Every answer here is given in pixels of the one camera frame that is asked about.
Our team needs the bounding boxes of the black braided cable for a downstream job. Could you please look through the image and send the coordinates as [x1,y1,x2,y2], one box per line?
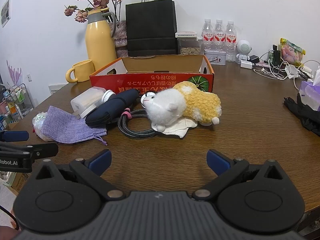
[118,107,157,138]

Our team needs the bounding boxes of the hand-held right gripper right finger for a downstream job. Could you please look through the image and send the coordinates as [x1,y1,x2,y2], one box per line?
[191,149,288,202]

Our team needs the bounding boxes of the clear plastic container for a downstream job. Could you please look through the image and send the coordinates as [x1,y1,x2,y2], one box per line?
[70,87,107,119]

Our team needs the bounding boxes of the metal storage rack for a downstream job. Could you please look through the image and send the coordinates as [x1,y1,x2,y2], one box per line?
[0,82,34,130]

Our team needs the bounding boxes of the yellow thermos jug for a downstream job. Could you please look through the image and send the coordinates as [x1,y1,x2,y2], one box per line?
[84,9,118,72]

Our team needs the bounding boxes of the navy fabric pouch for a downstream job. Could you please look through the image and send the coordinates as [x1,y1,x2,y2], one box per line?
[85,90,139,130]

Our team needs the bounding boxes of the purple wall sticker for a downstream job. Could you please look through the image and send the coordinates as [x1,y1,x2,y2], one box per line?
[6,60,23,87]

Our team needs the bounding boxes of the red cardboard box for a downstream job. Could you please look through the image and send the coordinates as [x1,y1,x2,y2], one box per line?
[89,54,215,98]

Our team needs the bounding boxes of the purple drawstring pouch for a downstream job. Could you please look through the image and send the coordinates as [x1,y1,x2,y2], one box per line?
[40,105,108,146]

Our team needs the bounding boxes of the black paper bag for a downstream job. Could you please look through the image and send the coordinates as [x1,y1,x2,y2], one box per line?
[125,0,178,57]

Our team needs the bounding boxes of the white printed tin box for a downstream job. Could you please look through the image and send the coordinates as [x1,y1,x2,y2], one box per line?
[204,49,227,67]

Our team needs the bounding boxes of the clear water bottle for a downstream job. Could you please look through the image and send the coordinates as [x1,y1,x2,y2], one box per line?
[214,19,227,52]
[225,21,237,62]
[201,19,215,53]

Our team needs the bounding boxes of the yellow and white plush sheep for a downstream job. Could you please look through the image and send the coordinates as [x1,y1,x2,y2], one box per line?
[144,81,222,131]

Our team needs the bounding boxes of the iridescent plastic bag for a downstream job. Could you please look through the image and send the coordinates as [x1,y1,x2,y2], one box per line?
[32,112,54,142]

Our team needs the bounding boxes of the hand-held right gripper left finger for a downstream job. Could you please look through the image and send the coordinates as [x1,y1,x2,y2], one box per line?
[32,149,125,202]

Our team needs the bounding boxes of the dried pink rose bouquet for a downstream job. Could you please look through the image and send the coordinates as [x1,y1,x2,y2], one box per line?
[64,0,124,24]

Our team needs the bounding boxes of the black glove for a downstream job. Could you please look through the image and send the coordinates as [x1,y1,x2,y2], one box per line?
[283,93,320,137]

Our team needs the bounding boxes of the tangled white cables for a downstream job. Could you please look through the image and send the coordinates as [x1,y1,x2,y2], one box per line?
[254,60,320,90]

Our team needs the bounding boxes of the white robot toy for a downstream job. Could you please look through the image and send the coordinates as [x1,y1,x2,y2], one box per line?
[235,39,253,65]

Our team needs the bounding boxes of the cardboard carton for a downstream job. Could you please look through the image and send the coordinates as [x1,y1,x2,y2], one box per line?
[0,171,28,193]

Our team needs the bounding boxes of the pink fuzzy vase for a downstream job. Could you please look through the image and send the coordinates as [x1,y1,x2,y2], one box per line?
[113,20,128,58]

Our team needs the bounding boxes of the yellow-green snack packet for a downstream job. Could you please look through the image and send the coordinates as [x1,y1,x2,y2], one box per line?
[279,38,306,65]

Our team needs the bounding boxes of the dark green bottle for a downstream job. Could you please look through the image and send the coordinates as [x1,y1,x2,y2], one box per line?
[269,44,282,68]

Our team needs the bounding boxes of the crumpled white tissue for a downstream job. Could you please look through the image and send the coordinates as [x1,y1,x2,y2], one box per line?
[152,119,198,138]

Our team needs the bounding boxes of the purple tissue pack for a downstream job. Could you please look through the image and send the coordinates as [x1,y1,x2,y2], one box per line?
[299,80,320,112]

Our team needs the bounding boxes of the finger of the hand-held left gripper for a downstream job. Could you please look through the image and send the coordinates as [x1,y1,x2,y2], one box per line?
[0,131,29,142]
[0,142,59,159]

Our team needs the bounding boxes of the wall poster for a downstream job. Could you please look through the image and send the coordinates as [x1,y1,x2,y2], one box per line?
[0,0,12,28]

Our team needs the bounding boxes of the clear seed container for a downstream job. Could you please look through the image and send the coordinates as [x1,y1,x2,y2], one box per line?
[175,32,203,55]

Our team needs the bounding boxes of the yellow mug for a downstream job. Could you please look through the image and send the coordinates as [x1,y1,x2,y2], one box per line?
[65,59,95,83]

